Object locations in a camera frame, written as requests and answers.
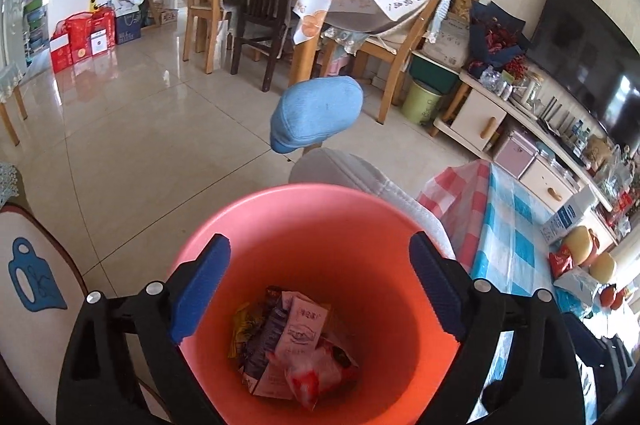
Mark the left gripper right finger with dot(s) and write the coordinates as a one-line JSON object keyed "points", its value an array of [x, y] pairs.
{"points": [[472, 312]]}

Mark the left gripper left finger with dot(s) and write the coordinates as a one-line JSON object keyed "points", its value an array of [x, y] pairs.
{"points": [[163, 317]]}

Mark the blue cookie wrapper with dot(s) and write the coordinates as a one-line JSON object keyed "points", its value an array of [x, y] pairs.
{"points": [[265, 340]]}

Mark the red snack wrapper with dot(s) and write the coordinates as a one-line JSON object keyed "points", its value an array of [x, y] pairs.
{"points": [[311, 376]]}

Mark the silver white snack bag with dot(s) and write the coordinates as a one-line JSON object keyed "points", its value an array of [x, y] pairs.
{"points": [[580, 284]]}

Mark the pink plastic trash bucket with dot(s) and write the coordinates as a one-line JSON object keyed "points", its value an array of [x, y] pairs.
{"points": [[340, 247]]}

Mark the green trash can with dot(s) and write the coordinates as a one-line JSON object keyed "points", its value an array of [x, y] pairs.
{"points": [[421, 103]]}

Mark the blue checked tablecloth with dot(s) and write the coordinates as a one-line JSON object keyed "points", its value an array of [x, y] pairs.
{"points": [[557, 361]]}

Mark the small red wrapper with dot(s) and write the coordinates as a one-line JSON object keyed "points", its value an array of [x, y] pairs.
{"points": [[560, 261]]}

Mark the yellow pear left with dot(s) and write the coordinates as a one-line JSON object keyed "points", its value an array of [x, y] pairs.
{"points": [[578, 240]]}

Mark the yellow pear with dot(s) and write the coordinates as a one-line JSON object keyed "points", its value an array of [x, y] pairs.
{"points": [[602, 268], [578, 240]]}

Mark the cream cup pattern cushion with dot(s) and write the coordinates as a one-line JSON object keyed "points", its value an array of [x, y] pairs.
{"points": [[42, 291]]}

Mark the white milk bottle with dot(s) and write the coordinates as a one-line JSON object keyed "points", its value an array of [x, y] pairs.
{"points": [[568, 215]]}

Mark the yellow pear right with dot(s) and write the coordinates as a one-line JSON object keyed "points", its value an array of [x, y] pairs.
{"points": [[602, 268]]}

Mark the tangerine with leaf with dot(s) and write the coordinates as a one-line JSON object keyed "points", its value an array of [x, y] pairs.
{"points": [[608, 296]]}

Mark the red apple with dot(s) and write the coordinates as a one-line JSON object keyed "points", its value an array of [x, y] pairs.
{"points": [[595, 246]]}

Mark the small tangerine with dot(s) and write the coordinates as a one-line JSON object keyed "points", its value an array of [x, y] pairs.
{"points": [[621, 296]]}

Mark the pink storage box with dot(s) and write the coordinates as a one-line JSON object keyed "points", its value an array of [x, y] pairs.
{"points": [[514, 153]]}

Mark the white TV cabinet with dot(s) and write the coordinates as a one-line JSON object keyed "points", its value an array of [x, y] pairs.
{"points": [[498, 130]]}

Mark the white cushioned stool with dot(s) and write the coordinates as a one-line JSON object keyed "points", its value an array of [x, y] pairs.
{"points": [[324, 165]]}

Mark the blue round stool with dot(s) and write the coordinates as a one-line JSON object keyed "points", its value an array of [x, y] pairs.
{"points": [[314, 110]]}

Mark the dark blue flower bouquet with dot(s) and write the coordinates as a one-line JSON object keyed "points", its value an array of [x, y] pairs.
{"points": [[496, 40]]}

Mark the black television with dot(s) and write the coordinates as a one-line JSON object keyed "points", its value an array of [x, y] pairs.
{"points": [[578, 45]]}

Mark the red gift boxes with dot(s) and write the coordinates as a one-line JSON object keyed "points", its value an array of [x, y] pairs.
{"points": [[82, 36]]}

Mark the wooden chair with bag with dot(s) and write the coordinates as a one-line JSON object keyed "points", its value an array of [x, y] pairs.
{"points": [[392, 47]]}

